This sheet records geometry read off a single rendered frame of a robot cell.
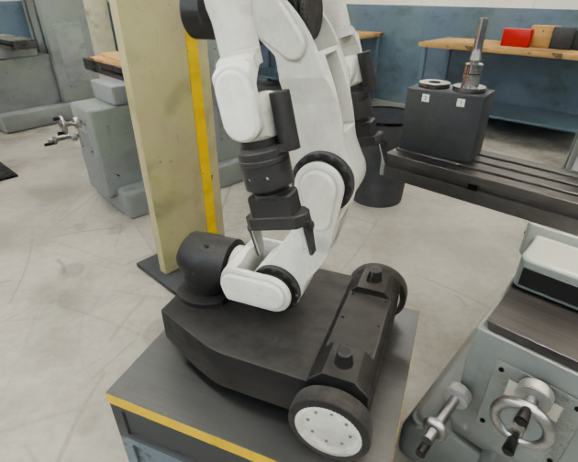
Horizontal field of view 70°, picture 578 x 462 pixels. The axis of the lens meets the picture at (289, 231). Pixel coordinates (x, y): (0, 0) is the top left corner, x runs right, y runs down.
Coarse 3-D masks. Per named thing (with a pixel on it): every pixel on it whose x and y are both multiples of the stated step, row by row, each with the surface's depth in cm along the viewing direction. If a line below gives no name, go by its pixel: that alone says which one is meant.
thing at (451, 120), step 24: (408, 96) 123; (432, 96) 119; (456, 96) 115; (480, 96) 112; (408, 120) 126; (432, 120) 122; (456, 120) 118; (480, 120) 115; (408, 144) 129; (432, 144) 125; (456, 144) 121; (480, 144) 125
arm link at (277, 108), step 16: (272, 96) 65; (288, 96) 65; (272, 112) 67; (288, 112) 66; (272, 128) 68; (288, 128) 67; (256, 144) 68; (272, 144) 69; (288, 144) 68; (240, 160) 70; (256, 160) 68; (272, 160) 68
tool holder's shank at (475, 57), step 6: (480, 18) 109; (486, 18) 108; (480, 24) 109; (486, 24) 109; (480, 30) 110; (480, 36) 110; (474, 42) 112; (480, 42) 111; (474, 48) 112; (480, 48) 112; (474, 54) 113; (480, 54) 112; (474, 60) 113
